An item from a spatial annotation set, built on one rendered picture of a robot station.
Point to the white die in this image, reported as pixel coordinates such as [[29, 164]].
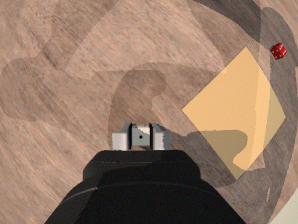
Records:
[[140, 135]]

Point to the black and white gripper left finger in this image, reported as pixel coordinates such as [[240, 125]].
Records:
[[123, 140]]

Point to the dark red die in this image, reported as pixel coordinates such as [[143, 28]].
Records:
[[278, 51]]

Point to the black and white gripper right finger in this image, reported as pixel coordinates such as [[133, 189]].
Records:
[[159, 140]]

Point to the tan square mat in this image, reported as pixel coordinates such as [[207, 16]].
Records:
[[237, 113]]

